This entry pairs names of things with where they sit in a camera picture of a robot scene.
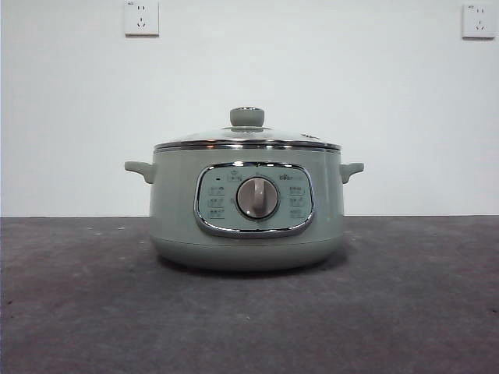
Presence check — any glass lid with green knob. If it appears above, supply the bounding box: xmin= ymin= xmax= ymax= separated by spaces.
xmin=154 ymin=105 xmax=342 ymax=153

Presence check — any pale green electric cooking pot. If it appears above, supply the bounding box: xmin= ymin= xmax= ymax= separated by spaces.
xmin=124 ymin=146 xmax=366 ymax=273

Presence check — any white wall socket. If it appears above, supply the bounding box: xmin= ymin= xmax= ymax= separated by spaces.
xmin=462 ymin=3 xmax=496 ymax=40
xmin=124 ymin=0 xmax=161 ymax=38

